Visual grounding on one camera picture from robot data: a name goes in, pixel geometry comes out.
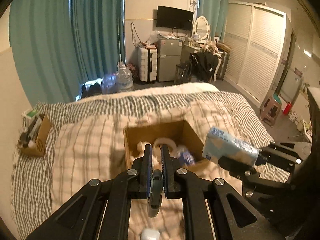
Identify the teal curtain right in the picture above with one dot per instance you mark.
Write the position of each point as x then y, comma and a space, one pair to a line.
215, 11

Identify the white louvered wardrobe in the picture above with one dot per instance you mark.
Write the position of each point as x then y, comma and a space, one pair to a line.
255, 34

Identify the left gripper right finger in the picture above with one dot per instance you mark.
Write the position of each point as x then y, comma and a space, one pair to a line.
212, 209

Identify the large clear water jug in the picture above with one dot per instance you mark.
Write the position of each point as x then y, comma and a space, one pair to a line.
124, 80

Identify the teal curtain left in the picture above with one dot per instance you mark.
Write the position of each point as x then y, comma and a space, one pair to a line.
43, 49

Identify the white dressing table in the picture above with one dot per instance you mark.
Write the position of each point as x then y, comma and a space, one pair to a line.
187, 50

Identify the small cardboard box with clutter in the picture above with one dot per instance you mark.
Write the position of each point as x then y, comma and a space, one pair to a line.
34, 133

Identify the teal curtain middle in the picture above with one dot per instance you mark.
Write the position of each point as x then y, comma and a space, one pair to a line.
98, 35

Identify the open brown cardboard box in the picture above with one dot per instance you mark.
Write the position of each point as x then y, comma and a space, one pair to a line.
177, 135

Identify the light blue earbuds case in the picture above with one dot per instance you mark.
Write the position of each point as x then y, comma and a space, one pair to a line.
149, 234

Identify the silver mini fridge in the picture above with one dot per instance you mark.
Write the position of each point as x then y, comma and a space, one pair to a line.
169, 55

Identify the white suitcase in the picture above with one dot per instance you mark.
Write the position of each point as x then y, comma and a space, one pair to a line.
147, 63

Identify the dark green suitcase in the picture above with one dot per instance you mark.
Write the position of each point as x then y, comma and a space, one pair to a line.
223, 65

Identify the oval white vanity mirror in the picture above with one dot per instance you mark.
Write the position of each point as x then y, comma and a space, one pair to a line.
201, 28

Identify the black wall television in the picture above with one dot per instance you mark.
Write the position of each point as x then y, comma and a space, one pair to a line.
174, 18

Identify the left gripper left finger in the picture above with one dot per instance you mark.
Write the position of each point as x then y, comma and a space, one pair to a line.
100, 209

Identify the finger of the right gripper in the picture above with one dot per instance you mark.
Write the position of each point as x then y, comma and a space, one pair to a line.
235, 168
281, 148

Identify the red bottle on floor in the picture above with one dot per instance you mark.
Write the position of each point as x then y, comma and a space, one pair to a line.
287, 109

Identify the chair with black jacket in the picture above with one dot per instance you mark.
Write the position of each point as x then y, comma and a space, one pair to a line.
201, 66

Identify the teal curtain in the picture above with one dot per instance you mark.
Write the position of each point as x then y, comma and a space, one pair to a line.
98, 35
215, 11
43, 49

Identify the crumpled clear water bottle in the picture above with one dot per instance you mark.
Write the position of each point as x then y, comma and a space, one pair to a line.
108, 84

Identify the light blue tissue pack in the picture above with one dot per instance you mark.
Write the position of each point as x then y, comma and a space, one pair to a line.
219, 143

